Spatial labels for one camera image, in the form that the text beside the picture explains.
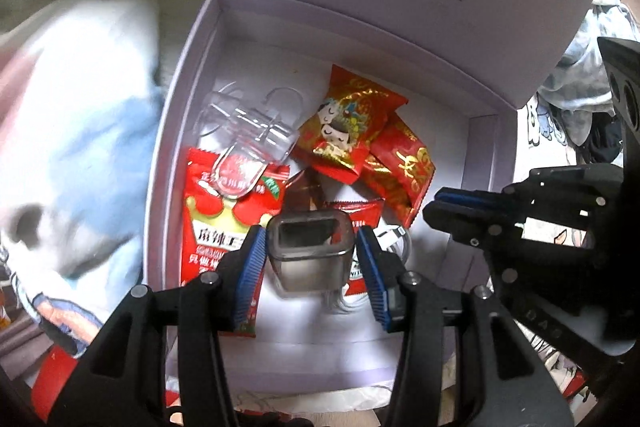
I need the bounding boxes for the clear plastic clips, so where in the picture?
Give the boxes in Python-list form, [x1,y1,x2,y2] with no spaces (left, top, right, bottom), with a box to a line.
[197,85,301,199]

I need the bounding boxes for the large red snack packet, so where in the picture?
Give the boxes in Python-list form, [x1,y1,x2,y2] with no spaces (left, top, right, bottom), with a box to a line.
[180,146,291,338]

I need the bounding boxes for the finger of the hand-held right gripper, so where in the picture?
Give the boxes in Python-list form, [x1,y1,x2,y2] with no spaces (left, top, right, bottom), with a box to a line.
[433,164,624,229]
[422,200,602,309]

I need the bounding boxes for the dark clothes pile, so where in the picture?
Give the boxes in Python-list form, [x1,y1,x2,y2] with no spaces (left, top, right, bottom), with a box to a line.
[542,0,640,164]

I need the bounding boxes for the red glossy item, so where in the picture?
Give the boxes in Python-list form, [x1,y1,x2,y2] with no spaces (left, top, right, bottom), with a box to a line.
[30,346,109,411]

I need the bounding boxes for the grey rectangular case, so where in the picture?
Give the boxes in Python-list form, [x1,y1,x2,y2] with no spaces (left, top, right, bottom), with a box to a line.
[266,212,357,297]

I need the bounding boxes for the red gold candy packet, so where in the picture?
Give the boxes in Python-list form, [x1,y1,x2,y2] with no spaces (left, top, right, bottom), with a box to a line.
[359,111,436,231]

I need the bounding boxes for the red ketchup packet white label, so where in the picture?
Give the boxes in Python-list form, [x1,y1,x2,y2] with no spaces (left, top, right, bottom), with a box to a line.
[325,199,386,298]

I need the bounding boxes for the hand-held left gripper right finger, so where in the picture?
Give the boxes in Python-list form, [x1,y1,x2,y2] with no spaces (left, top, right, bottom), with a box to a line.
[355,225,576,427]

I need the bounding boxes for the white cartoon printed quilt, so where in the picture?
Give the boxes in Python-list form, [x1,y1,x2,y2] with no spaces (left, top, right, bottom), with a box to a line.
[0,0,640,410]

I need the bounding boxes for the white cable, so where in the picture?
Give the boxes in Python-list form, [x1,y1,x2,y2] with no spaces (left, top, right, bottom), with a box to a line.
[320,224,414,316]

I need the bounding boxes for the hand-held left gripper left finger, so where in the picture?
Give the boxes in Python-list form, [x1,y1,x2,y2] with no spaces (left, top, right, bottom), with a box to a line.
[47,224,269,427]

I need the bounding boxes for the red candy packet cartoon figures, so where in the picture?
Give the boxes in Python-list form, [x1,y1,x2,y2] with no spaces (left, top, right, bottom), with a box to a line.
[290,64,410,186]

